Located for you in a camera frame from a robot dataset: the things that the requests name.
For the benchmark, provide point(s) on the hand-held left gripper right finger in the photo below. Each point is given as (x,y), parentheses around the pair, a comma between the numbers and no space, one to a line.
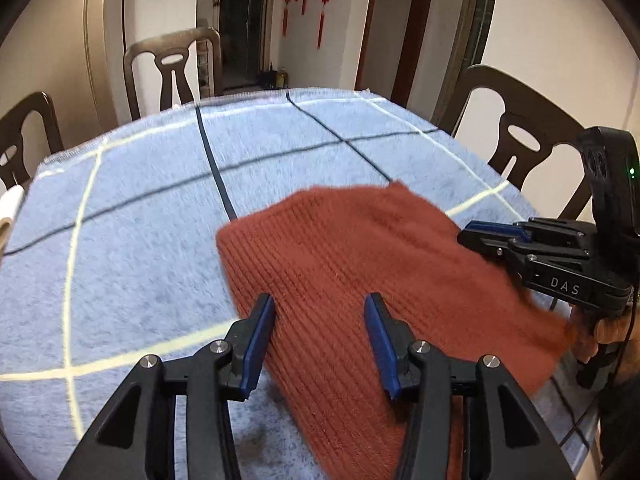
(382,350)

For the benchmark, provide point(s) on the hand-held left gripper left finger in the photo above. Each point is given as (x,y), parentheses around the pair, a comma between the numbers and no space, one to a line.
(255,350)

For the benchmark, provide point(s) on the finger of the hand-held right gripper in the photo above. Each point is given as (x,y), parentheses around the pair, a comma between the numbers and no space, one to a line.
(487,245)
(500,229)

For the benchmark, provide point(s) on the rust red knitted sweater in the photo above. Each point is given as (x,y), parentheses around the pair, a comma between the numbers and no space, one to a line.
(350,250)

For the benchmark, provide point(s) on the person's right hand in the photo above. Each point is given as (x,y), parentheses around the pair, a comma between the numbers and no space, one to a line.
(585,340)

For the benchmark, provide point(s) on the dark wooden chair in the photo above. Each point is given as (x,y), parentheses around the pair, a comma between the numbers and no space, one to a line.
(480,77)
(35,105)
(150,45)

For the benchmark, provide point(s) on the blue checked blanket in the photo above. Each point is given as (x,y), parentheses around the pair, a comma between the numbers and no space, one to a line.
(140,240)

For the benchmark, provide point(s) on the glass panel door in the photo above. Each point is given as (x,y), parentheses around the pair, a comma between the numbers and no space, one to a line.
(470,50)

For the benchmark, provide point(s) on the yellow oil bottle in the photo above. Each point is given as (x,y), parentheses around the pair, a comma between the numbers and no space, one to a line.
(283,78)

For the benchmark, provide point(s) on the white paper towel roll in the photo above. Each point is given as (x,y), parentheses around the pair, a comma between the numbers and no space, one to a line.
(9,210)

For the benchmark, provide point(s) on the dark open doorway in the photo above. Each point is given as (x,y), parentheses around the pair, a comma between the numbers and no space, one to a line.
(245,20)

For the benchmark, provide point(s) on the brown door frame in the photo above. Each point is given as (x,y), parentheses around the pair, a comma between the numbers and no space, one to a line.
(425,30)

